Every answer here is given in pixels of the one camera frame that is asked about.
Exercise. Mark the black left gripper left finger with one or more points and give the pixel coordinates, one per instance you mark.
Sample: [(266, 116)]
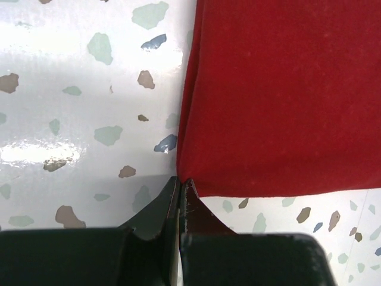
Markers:
[(141, 251)]

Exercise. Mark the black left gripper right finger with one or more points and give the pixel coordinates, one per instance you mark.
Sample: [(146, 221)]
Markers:
[(213, 254)]

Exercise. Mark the dark red t shirt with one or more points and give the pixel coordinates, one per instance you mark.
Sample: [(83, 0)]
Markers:
[(282, 98)]

